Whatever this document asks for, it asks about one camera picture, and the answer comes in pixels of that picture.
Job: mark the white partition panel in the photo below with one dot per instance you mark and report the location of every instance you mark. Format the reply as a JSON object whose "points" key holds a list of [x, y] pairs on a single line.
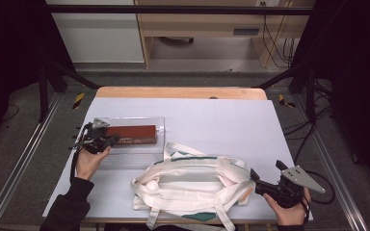
{"points": [[99, 38]]}

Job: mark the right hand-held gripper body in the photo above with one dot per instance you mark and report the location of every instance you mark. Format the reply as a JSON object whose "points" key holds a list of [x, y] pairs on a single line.
{"points": [[284, 194]]}

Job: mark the black curtain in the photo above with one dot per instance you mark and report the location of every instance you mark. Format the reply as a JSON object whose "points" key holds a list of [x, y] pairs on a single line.
{"points": [[9, 64], [350, 80]]}

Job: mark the white canvas tote bag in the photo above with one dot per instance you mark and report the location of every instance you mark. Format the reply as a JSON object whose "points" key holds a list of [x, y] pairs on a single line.
{"points": [[189, 199]]}

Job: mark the black metal stand strut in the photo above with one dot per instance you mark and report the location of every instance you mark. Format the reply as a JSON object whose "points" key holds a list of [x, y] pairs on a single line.
{"points": [[64, 75], [310, 96]]}

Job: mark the beige wooden desk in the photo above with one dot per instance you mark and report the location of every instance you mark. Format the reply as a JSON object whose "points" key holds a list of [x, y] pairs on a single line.
{"points": [[199, 22]]}

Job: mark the black horizontal frame bar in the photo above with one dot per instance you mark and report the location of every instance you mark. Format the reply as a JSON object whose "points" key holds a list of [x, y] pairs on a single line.
{"points": [[173, 9]]}

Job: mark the person's left hand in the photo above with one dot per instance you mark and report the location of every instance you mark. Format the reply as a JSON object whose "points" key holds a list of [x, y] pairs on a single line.
{"points": [[88, 163]]}

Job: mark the red brown long box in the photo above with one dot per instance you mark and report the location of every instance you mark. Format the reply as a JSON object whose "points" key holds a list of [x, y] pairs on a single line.
{"points": [[131, 130]]}

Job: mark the clear plastic storage bin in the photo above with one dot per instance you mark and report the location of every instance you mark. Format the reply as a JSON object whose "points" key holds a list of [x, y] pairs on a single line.
{"points": [[135, 157]]}

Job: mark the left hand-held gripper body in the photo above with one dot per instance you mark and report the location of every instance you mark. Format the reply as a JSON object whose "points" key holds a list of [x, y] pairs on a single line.
{"points": [[94, 141]]}

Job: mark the person's right hand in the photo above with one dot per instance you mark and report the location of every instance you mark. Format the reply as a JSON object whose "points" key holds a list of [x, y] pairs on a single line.
{"points": [[290, 215]]}

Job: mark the white table cover sheet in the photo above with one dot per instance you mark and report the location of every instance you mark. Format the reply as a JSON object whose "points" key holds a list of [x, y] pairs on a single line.
{"points": [[221, 128]]}

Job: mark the aluminium floor rail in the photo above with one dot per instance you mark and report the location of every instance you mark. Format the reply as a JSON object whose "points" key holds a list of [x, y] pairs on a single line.
{"points": [[337, 173], [19, 163]]}

